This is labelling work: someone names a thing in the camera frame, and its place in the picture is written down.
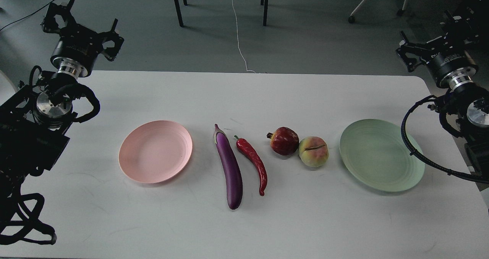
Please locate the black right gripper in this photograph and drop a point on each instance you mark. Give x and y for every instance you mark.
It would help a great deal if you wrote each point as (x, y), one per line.
(445, 57)

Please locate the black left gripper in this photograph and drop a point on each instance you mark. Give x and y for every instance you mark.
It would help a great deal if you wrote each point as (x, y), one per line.
(78, 47)

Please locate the yellow pink peach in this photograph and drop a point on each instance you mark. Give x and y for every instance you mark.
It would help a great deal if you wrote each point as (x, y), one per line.
(313, 151)

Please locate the red pomegranate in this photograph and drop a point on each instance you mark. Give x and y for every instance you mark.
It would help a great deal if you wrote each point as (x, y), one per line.
(284, 141)

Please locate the red chili pepper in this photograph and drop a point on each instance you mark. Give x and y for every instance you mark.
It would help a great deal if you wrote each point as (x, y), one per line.
(248, 150)

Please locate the purple eggplant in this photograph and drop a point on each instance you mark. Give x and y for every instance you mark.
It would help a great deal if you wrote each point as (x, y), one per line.
(233, 178)

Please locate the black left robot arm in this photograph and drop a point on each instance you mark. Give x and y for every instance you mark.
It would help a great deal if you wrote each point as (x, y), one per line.
(34, 121)

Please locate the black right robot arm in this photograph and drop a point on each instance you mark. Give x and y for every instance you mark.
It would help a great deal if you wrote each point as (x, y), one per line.
(463, 110)

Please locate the black table leg left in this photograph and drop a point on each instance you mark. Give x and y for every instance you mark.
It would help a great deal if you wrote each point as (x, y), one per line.
(176, 3)

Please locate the green plate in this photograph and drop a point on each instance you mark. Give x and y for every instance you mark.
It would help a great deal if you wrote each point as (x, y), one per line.
(374, 152)

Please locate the pink plate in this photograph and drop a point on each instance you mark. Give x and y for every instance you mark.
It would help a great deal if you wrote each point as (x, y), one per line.
(155, 152)

